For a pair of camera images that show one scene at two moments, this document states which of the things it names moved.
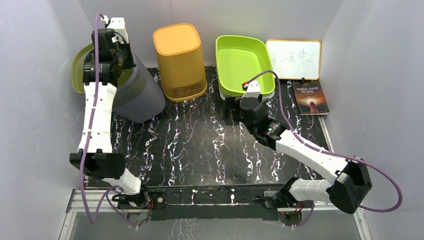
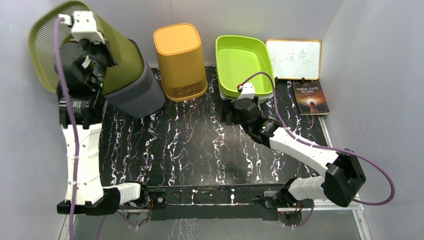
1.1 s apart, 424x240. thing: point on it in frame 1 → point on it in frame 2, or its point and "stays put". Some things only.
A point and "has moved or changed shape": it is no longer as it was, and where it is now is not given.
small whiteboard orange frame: (296, 59) stays put
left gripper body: (123, 55) → (100, 55)
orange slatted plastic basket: (181, 70) stays put
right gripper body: (233, 103) stays put
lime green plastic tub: (238, 59) stays put
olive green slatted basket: (77, 66) has moved or changed shape
